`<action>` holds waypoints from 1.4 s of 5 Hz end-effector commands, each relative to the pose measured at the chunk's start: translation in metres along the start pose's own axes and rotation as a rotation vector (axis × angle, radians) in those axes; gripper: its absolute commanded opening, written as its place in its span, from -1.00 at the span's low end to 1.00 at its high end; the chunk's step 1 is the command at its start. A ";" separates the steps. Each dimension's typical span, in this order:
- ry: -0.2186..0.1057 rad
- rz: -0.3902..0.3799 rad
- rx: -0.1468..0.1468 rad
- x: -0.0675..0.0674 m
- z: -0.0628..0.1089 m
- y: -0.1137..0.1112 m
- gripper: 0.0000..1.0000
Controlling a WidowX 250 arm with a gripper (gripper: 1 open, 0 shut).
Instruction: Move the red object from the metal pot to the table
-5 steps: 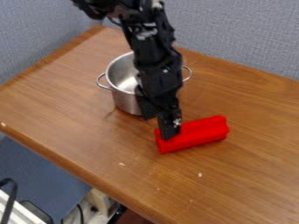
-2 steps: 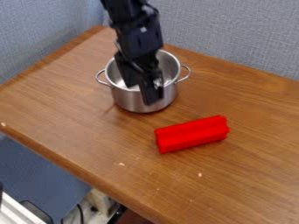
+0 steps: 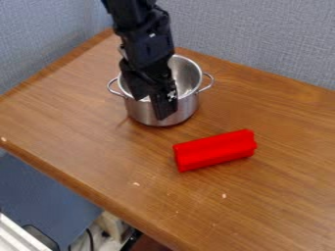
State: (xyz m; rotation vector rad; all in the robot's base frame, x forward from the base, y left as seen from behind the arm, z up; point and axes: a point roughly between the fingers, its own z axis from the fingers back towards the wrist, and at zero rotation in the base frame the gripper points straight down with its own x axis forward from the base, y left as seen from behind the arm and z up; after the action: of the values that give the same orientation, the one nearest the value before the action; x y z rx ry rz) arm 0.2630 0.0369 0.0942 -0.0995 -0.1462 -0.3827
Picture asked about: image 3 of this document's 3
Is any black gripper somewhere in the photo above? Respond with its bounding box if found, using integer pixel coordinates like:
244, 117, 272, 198
100, 0, 178, 121

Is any stainless steel pot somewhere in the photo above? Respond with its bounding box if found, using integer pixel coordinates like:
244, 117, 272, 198
107, 54, 215, 126

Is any white ribbed appliance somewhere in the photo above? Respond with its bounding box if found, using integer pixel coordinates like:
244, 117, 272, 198
0, 213, 60, 251

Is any white clutter under table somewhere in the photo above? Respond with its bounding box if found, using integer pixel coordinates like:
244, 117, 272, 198
67, 211, 139, 251

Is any red plastic block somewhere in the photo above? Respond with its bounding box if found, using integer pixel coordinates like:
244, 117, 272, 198
172, 129, 258, 173

